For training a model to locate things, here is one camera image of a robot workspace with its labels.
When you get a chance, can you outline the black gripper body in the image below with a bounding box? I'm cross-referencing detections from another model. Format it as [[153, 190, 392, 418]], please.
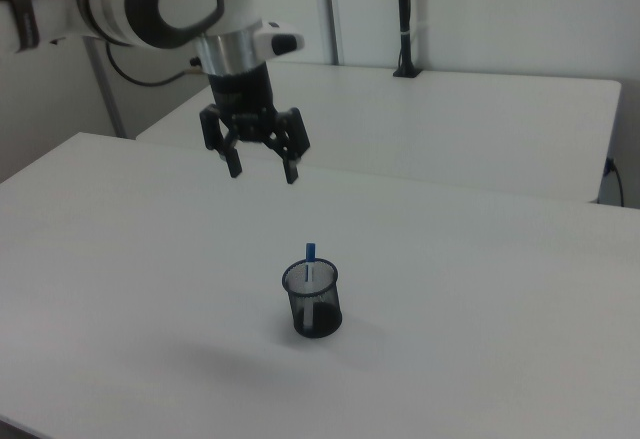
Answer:
[[206, 63, 282, 145]]

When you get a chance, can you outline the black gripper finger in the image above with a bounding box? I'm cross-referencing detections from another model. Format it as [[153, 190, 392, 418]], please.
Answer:
[[264, 106, 311, 186], [199, 104, 244, 179]]

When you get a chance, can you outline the blue and white marker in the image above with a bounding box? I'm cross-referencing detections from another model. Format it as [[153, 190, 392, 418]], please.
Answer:
[[302, 242, 318, 333]]

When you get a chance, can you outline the black clamp-mounted pole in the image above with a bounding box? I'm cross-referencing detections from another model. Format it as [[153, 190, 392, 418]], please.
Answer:
[[391, 0, 426, 80]]

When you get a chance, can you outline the black mesh pen cup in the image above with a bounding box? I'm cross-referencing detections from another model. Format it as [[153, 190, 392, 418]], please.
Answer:
[[281, 258, 345, 341]]

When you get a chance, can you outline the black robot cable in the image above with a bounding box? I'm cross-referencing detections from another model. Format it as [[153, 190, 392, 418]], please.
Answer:
[[105, 40, 207, 86]]

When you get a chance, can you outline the grey metal partition post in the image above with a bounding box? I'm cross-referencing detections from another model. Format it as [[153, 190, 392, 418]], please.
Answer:
[[321, 0, 347, 66], [82, 37, 127, 139]]

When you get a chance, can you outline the black arm strap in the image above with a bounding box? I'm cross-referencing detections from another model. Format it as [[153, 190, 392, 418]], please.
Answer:
[[0, 0, 42, 54]]

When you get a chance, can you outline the black power cable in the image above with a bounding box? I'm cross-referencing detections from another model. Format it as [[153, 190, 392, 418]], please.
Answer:
[[603, 156, 627, 207]]

